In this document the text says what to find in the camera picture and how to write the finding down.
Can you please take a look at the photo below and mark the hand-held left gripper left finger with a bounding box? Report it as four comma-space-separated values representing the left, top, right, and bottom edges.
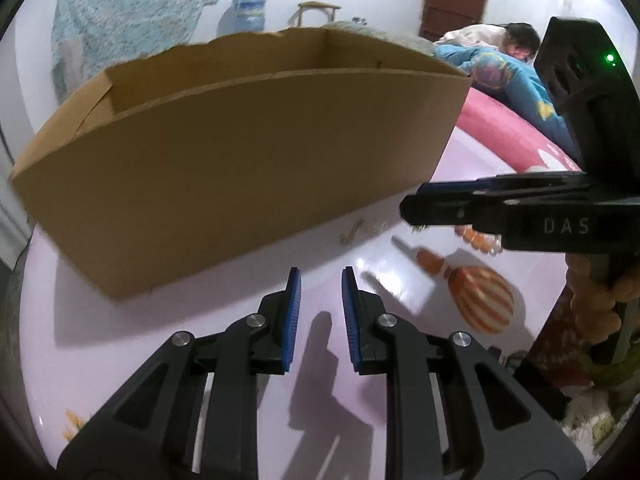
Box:
57, 267, 304, 473

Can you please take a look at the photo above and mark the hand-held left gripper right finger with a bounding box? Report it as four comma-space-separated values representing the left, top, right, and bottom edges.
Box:
341, 266, 587, 480

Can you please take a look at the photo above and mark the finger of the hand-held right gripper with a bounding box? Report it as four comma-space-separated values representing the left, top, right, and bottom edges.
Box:
417, 172, 592, 196
399, 193, 504, 235

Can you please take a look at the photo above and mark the orange bead bracelet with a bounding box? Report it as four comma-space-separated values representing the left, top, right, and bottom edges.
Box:
454, 224, 503, 257

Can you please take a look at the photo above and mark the gold flower brooch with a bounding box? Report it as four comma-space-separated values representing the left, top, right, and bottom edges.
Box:
339, 217, 393, 245

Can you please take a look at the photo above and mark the brown cardboard box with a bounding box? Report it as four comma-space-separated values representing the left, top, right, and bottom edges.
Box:
10, 27, 472, 302

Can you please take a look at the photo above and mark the person's right hand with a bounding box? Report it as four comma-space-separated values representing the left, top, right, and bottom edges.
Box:
565, 254, 622, 345

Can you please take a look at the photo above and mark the pink mattress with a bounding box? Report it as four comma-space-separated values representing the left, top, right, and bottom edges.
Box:
452, 90, 586, 181

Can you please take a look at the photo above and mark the blue printed blanket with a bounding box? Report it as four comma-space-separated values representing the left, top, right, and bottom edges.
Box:
435, 42, 583, 158

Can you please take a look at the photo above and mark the dark red cloth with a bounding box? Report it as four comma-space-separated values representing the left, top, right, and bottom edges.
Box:
529, 260, 593, 387

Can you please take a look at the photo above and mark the wooden stool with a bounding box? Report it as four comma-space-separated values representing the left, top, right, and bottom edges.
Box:
295, 1, 342, 28

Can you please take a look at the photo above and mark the airplane sticker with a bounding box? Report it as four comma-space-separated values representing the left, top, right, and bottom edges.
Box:
64, 409, 93, 443

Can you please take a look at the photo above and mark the green plush rug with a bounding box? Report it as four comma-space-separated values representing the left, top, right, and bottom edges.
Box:
560, 360, 632, 461

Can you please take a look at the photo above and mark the blue water jug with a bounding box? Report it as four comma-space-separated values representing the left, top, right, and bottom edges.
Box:
219, 0, 268, 38

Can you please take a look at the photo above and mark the white curtain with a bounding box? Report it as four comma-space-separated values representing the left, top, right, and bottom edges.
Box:
0, 125, 32, 263

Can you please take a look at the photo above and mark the teal hanging cloth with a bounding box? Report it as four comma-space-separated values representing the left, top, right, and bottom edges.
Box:
51, 0, 222, 103

